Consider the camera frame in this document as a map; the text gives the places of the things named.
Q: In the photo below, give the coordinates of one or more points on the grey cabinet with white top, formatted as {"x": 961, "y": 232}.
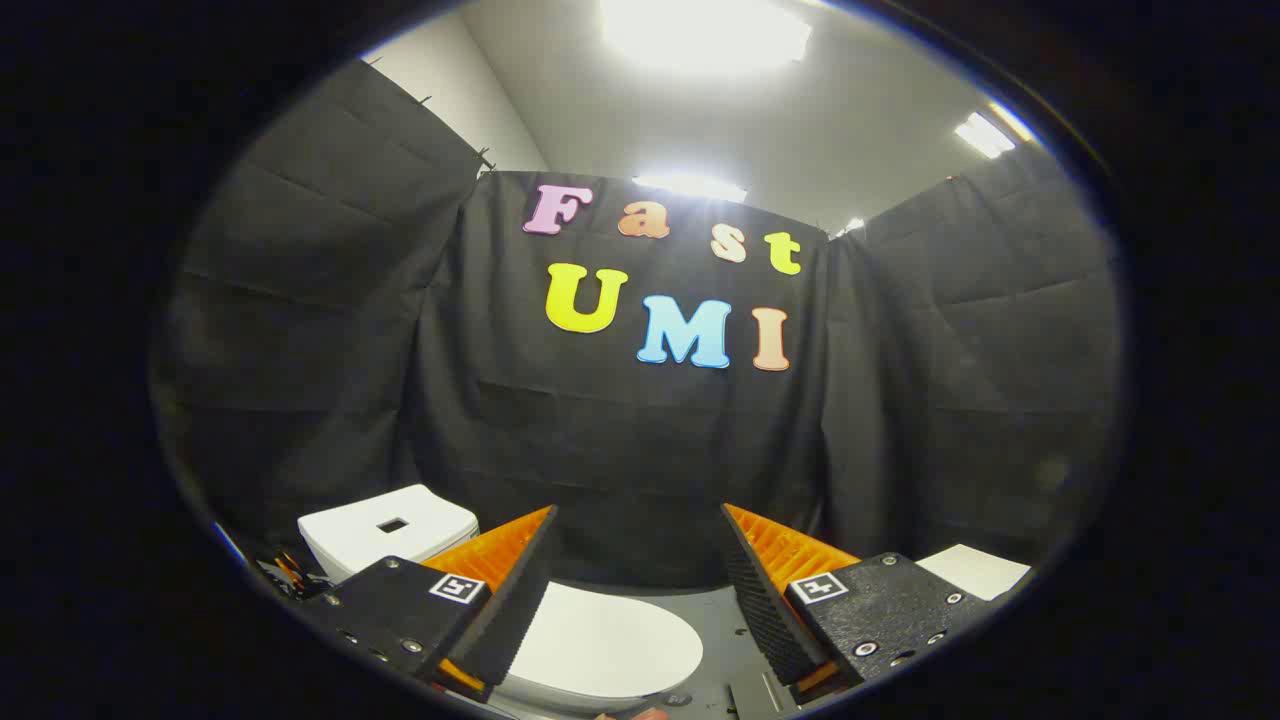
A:
{"x": 975, "y": 572}

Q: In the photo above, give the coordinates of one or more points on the white toilet lid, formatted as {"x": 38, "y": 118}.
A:
{"x": 610, "y": 640}

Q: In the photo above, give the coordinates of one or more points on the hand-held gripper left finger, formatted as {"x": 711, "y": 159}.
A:
{"x": 515, "y": 620}

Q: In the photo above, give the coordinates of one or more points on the narrow ceiling light strip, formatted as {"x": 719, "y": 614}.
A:
{"x": 983, "y": 135}

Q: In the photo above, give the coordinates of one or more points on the small round ceiling light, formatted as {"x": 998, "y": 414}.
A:
{"x": 853, "y": 226}

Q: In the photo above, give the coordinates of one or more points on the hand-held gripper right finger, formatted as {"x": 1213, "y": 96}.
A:
{"x": 765, "y": 610}

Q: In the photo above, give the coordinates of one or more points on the white toilet tank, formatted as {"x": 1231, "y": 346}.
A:
{"x": 365, "y": 542}

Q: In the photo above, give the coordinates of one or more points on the large ceiling light panel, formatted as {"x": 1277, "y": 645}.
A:
{"x": 700, "y": 30}

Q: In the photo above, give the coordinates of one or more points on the black backdrop cloth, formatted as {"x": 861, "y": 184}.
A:
{"x": 600, "y": 450}

